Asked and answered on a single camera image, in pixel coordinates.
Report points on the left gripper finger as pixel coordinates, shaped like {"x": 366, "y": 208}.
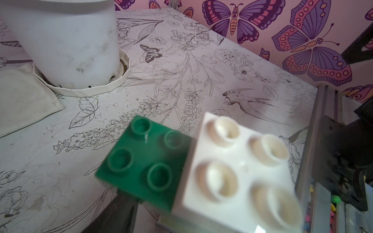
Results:
{"x": 118, "y": 217}

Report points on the dark green lego brick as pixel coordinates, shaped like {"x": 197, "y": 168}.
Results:
{"x": 147, "y": 162}

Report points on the white lego brick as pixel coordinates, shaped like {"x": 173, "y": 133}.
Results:
{"x": 237, "y": 179}

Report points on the potted green plant white pot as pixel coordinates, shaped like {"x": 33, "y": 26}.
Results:
{"x": 73, "y": 44}

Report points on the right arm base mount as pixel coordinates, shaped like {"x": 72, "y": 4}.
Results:
{"x": 344, "y": 155}

